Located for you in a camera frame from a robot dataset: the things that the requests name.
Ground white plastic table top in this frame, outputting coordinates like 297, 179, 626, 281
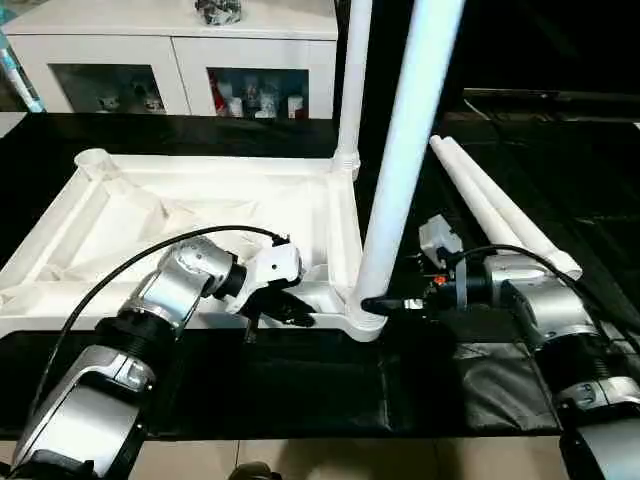
0, 148, 387, 344

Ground white cabinet with glass doors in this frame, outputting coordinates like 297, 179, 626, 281
0, 0, 347, 119

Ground black work mat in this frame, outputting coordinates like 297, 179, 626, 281
0, 110, 640, 441

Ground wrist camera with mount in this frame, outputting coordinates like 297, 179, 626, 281
228, 245, 306, 317
418, 215, 465, 267

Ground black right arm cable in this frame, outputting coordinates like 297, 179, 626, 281
444, 244, 640, 346

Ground white board strip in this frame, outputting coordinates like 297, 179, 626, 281
0, 112, 27, 141

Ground teal plastic tube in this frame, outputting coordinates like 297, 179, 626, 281
0, 5, 47, 114

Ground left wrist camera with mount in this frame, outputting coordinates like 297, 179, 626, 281
228, 245, 306, 317

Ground black bundle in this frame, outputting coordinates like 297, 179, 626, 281
195, 0, 245, 26

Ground white plastic table leg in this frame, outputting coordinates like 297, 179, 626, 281
352, 0, 467, 315
429, 137, 546, 263
333, 0, 373, 182
442, 137, 584, 282

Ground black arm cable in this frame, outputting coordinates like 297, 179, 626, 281
444, 244, 640, 346
24, 225, 291, 431

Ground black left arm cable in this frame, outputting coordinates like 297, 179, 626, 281
24, 225, 291, 431

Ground black flat bar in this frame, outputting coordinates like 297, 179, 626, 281
463, 87, 640, 104

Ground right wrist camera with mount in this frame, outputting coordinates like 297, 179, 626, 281
418, 215, 465, 267

